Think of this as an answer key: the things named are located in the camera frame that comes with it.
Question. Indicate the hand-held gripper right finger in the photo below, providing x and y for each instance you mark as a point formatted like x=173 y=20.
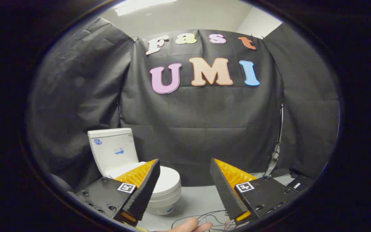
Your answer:
x=224 y=193

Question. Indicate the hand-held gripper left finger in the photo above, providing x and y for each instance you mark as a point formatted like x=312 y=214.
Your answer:
x=147 y=190

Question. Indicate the white toilet lid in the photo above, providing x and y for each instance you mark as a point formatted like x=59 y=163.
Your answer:
x=167 y=180

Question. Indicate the white ceramic toilet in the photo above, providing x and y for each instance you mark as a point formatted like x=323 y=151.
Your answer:
x=113 y=151

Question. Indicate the black backdrop cloth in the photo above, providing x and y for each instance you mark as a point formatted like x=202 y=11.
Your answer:
x=204 y=122

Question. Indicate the black box white label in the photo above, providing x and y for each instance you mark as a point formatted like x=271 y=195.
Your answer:
x=298 y=184

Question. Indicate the thin metal stand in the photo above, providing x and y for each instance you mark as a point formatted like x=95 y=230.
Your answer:
x=280 y=129

